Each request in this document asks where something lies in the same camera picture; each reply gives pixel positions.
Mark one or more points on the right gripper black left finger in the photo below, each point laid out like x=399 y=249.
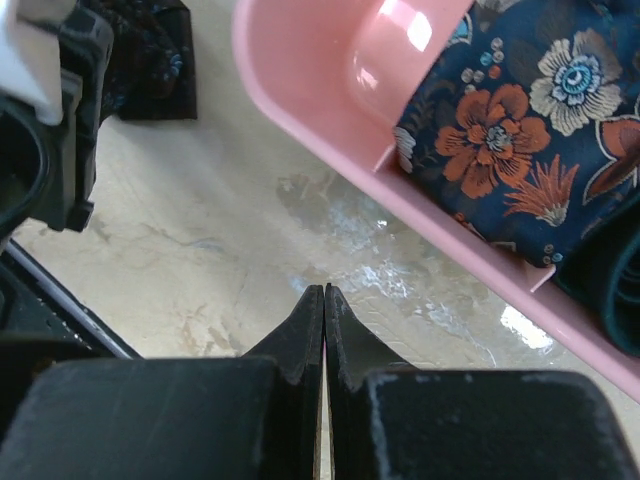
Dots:
x=292 y=430

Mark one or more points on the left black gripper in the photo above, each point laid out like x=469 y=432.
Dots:
x=48 y=171

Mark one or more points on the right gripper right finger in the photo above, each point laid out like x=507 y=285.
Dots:
x=352 y=352

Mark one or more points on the dark patterned necktie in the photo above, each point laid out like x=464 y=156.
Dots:
x=151 y=73

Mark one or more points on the rolled dark blue tie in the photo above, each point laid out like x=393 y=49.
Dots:
x=603 y=275

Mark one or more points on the pink divided organizer tray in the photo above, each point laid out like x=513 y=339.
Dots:
x=336 y=76

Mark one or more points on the rolled floral tie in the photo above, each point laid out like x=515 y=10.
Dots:
x=526 y=128

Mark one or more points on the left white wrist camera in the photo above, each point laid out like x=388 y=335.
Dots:
x=30 y=54

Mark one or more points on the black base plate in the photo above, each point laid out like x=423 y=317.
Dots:
x=34 y=302

